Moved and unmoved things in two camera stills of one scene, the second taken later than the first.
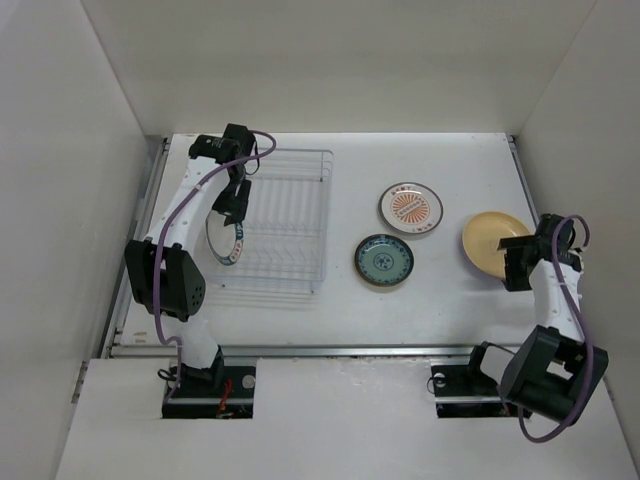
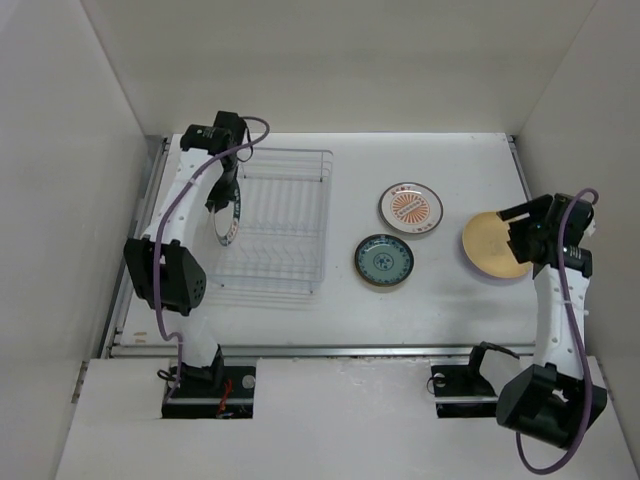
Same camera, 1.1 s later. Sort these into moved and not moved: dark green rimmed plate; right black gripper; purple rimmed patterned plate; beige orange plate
Moved: right black gripper
Not moved: beige orange plate; dark green rimmed plate; purple rimmed patterned plate
